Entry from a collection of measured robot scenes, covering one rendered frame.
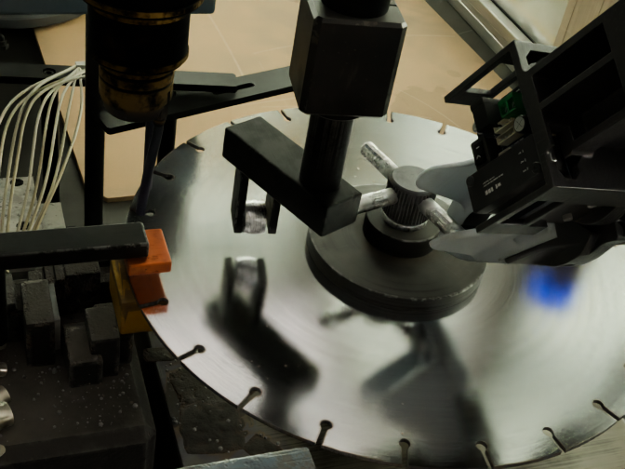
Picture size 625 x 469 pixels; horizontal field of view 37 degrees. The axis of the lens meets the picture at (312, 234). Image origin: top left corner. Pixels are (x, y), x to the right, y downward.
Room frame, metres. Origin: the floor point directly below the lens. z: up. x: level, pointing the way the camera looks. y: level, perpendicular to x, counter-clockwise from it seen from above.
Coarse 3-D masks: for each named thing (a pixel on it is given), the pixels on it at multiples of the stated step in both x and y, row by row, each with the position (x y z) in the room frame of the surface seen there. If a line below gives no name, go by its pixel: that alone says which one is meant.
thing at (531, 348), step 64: (384, 128) 0.60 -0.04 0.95; (448, 128) 0.62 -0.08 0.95; (192, 192) 0.48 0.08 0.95; (256, 192) 0.49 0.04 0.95; (192, 256) 0.41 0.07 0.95; (256, 256) 0.43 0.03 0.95; (192, 320) 0.36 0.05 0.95; (256, 320) 0.37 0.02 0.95; (320, 320) 0.38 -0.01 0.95; (384, 320) 0.39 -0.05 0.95; (448, 320) 0.40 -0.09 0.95; (512, 320) 0.41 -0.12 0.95; (576, 320) 0.43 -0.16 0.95; (256, 384) 0.33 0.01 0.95; (320, 384) 0.33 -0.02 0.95; (384, 384) 0.34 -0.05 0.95; (448, 384) 0.35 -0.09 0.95; (512, 384) 0.36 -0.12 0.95; (576, 384) 0.37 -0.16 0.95; (384, 448) 0.30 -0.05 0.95; (448, 448) 0.31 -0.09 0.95; (512, 448) 0.32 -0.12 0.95
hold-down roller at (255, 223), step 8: (248, 200) 0.44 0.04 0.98; (256, 200) 0.44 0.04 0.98; (248, 208) 0.43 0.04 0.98; (256, 208) 0.43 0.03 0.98; (264, 208) 0.43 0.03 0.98; (248, 216) 0.43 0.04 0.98; (256, 216) 0.43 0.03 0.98; (264, 216) 0.43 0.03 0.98; (248, 224) 0.42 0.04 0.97; (256, 224) 0.42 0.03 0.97; (264, 224) 0.43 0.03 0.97; (248, 232) 0.42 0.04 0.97; (256, 232) 0.43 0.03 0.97
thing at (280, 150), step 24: (264, 120) 0.45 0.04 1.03; (312, 120) 0.40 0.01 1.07; (240, 144) 0.43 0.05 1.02; (264, 144) 0.43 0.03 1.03; (288, 144) 0.43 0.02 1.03; (312, 144) 0.40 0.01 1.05; (336, 144) 0.39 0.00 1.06; (240, 168) 0.43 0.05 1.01; (264, 168) 0.41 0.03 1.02; (288, 168) 0.41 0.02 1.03; (312, 168) 0.39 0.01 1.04; (336, 168) 0.40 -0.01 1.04; (240, 192) 0.42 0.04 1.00; (288, 192) 0.40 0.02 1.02; (312, 192) 0.39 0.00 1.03; (336, 192) 0.40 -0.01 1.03; (360, 192) 0.40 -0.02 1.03; (240, 216) 0.42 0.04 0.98; (312, 216) 0.39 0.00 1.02; (336, 216) 0.39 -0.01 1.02
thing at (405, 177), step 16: (368, 144) 0.49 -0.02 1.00; (368, 160) 0.48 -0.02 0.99; (384, 160) 0.48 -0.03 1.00; (384, 176) 0.47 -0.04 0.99; (400, 176) 0.46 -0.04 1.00; (416, 176) 0.46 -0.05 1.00; (384, 192) 0.44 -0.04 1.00; (400, 192) 0.45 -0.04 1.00; (416, 192) 0.45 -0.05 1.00; (368, 208) 0.43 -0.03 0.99; (384, 208) 0.45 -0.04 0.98; (400, 208) 0.44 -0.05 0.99; (416, 208) 0.44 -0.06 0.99; (432, 208) 0.44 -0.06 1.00; (400, 224) 0.45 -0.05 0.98; (416, 224) 0.45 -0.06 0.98; (448, 224) 0.43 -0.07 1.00
